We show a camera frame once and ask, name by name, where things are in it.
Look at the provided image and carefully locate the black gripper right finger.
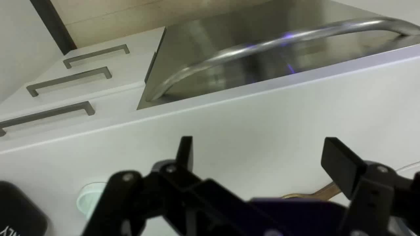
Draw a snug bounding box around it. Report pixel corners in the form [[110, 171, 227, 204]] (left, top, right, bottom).
[[320, 137, 420, 236]]

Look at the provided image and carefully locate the grey bar drawer handle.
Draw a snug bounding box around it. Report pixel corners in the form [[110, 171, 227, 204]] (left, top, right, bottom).
[[0, 101, 96, 138], [26, 66, 113, 99], [63, 44, 131, 70]]

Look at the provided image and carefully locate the stainless steel sink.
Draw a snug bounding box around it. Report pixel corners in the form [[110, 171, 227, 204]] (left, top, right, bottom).
[[136, 0, 420, 111], [149, 16, 420, 104]]

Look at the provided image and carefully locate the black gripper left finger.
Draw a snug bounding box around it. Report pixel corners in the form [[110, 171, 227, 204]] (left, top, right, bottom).
[[80, 136, 290, 236]]

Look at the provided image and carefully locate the dark trim strip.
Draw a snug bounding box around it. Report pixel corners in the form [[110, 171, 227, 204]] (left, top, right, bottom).
[[29, 0, 79, 57]]

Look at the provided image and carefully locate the white drawer cabinet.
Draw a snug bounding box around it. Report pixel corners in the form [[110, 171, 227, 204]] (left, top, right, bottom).
[[0, 25, 168, 155]]

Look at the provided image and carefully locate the black paddle with wooden handle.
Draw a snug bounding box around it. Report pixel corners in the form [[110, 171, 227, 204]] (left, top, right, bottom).
[[281, 183, 344, 202]]

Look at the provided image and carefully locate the light green bowl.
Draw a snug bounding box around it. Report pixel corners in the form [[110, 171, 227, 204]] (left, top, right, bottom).
[[76, 181, 109, 215]]

